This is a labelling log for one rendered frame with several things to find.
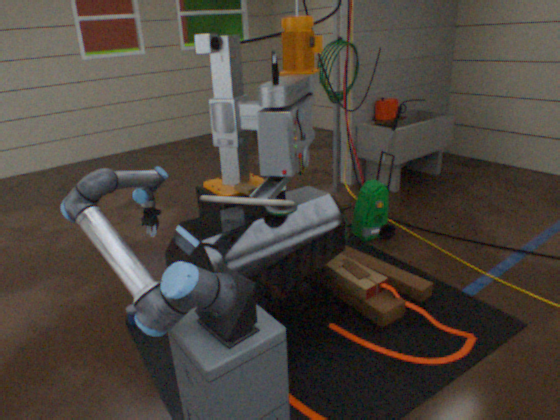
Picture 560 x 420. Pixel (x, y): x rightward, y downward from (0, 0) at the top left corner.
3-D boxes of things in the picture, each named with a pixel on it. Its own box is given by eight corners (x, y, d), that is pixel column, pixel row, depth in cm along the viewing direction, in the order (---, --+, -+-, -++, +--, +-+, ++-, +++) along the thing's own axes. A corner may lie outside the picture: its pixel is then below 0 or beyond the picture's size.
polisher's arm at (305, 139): (292, 150, 344) (289, 91, 326) (319, 151, 337) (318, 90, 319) (267, 179, 280) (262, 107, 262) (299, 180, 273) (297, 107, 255)
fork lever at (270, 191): (275, 170, 298) (275, 163, 297) (301, 170, 292) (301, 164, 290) (244, 203, 238) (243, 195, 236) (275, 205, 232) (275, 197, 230)
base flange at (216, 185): (202, 185, 386) (201, 181, 384) (246, 174, 408) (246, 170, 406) (226, 200, 346) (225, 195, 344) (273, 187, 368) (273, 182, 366)
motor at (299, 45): (285, 72, 325) (283, 18, 310) (324, 70, 315) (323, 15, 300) (276, 75, 301) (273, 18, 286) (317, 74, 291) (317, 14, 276)
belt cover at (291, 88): (289, 92, 334) (288, 71, 327) (319, 91, 325) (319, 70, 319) (251, 114, 250) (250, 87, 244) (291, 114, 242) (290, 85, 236)
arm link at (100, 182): (88, 162, 170) (160, 163, 235) (71, 183, 173) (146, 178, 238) (105, 182, 169) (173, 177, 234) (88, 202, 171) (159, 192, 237)
